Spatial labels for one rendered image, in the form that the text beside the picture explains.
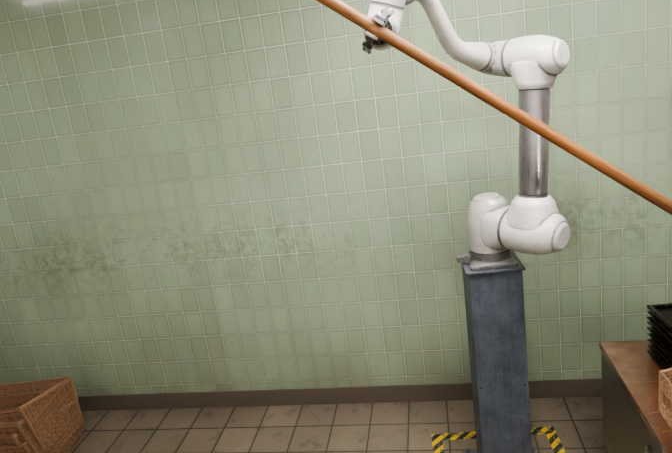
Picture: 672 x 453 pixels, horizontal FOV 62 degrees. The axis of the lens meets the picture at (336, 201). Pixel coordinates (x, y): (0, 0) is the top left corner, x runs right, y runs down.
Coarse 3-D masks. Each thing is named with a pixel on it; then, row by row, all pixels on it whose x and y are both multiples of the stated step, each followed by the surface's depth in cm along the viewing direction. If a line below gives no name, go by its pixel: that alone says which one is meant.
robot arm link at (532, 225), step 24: (504, 48) 192; (528, 48) 184; (552, 48) 180; (528, 72) 186; (552, 72) 183; (528, 96) 189; (528, 144) 192; (528, 168) 193; (528, 192) 195; (504, 216) 204; (528, 216) 193; (552, 216) 192; (504, 240) 203; (528, 240) 194; (552, 240) 190
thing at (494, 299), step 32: (512, 256) 222; (480, 288) 213; (512, 288) 212; (480, 320) 217; (512, 320) 216; (480, 352) 220; (512, 352) 219; (480, 384) 224; (512, 384) 223; (480, 416) 227; (512, 416) 226; (480, 448) 239; (512, 448) 230
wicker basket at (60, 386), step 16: (16, 384) 312; (32, 384) 312; (48, 384) 313; (64, 384) 303; (32, 400) 274; (48, 400) 288; (64, 400) 302; (0, 416) 266; (16, 416) 266; (32, 416) 273; (48, 416) 286; (64, 416) 299; (32, 432) 272; (48, 432) 285
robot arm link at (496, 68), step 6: (486, 42) 197; (498, 42) 196; (504, 42) 194; (492, 48) 195; (498, 48) 194; (492, 54) 194; (498, 54) 194; (492, 60) 195; (498, 60) 194; (492, 66) 196; (498, 66) 195; (480, 72) 202; (486, 72) 199; (492, 72) 198; (498, 72) 197; (504, 72) 196
